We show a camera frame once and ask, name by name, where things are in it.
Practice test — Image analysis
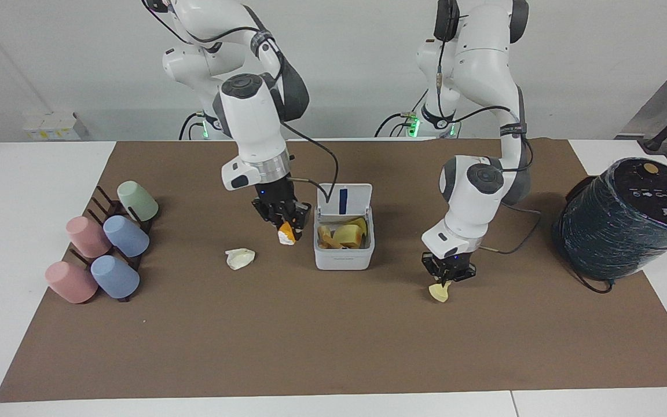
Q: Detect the white crumpled paper scrap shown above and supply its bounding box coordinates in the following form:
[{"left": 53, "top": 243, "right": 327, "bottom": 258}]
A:
[{"left": 225, "top": 247, "right": 256, "bottom": 271}]

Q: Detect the black wrapped cylinder device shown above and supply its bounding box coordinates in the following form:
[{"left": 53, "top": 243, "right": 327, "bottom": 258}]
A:
[{"left": 552, "top": 156, "right": 667, "bottom": 283}]

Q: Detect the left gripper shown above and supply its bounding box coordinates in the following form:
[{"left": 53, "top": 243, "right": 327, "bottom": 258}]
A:
[{"left": 422, "top": 249, "right": 478, "bottom": 288}]

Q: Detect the black cable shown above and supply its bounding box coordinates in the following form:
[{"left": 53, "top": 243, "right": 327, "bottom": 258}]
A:
[
  {"left": 477, "top": 202, "right": 543, "bottom": 256},
  {"left": 565, "top": 265, "right": 616, "bottom": 295},
  {"left": 280, "top": 120, "right": 340, "bottom": 204},
  {"left": 178, "top": 111, "right": 208, "bottom": 141},
  {"left": 374, "top": 89, "right": 430, "bottom": 138}
]

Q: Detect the white box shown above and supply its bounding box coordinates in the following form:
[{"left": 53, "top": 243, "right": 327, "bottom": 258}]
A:
[{"left": 23, "top": 111, "right": 89, "bottom": 142}]

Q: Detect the blue plastic cup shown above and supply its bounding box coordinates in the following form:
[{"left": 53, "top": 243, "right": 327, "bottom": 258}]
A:
[
  {"left": 102, "top": 215, "right": 151, "bottom": 258},
  {"left": 90, "top": 255, "right": 141, "bottom": 300}
]

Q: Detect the white lidded trash bin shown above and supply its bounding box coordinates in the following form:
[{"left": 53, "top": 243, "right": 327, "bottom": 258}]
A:
[{"left": 313, "top": 183, "right": 376, "bottom": 271}]

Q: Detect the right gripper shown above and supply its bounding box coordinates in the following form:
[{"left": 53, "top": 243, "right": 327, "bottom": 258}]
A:
[{"left": 252, "top": 178, "right": 313, "bottom": 242}]

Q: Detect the green plastic cup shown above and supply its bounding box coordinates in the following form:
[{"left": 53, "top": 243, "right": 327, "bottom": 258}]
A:
[{"left": 116, "top": 180, "right": 160, "bottom": 222}]

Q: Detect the dark brown cup rack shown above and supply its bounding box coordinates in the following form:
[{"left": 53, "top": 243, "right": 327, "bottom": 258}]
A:
[{"left": 69, "top": 185, "right": 161, "bottom": 303}]

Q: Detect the pink plastic cup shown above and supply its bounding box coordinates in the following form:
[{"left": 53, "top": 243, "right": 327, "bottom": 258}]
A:
[
  {"left": 65, "top": 216, "right": 112, "bottom": 259},
  {"left": 44, "top": 260, "right": 99, "bottom": 305}
]

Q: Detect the brown trash piece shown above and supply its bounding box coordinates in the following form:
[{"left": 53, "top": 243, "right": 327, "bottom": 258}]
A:
[{"left": 317, "top": 225, "right": 341, "bottom": 250}]

